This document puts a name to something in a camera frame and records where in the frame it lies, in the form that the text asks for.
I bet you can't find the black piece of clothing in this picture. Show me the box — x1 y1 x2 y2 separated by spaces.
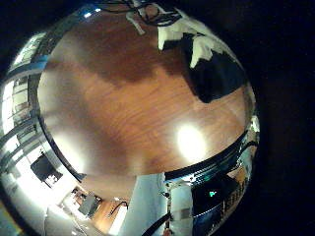
162 31 249 104

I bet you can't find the wooden cabinet with vent slats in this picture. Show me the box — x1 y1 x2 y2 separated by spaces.
225 166 254 217

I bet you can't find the grey box on floor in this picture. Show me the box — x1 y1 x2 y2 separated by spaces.
78 192 101 218

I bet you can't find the black cable bundle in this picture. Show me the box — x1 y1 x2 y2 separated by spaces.
97 0 183 28

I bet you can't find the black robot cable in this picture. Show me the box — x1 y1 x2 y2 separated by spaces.
141 210 173 236

